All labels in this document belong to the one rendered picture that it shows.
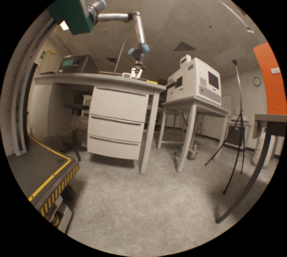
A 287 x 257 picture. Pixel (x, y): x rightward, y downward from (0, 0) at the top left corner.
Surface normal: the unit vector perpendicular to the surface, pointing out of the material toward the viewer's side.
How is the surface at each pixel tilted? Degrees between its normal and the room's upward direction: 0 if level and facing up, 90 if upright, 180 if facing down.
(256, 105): 90
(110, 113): 90
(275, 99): 90
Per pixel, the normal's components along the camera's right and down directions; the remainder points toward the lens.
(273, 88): -0.97, -0.16
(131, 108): 0.18, 0.02
